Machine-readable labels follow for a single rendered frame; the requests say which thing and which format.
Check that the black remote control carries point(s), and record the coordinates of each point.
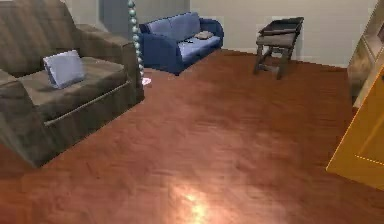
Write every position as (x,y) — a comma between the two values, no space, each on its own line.
(188,41)

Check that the orange cabinet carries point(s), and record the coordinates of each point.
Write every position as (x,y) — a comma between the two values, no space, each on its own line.
(363,140)

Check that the dark wooden side table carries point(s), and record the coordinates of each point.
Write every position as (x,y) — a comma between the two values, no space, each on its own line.
(278,38)

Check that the brown armchair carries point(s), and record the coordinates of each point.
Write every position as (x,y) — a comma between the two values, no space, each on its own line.
(83,86)

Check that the blue sofa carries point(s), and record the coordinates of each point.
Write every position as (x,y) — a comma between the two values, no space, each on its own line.
(166,46)

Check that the pale blue laptop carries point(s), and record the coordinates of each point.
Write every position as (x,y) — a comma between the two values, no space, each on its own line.
(65,68)

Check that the grey cushion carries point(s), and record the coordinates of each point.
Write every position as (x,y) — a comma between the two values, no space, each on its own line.
(203,34)

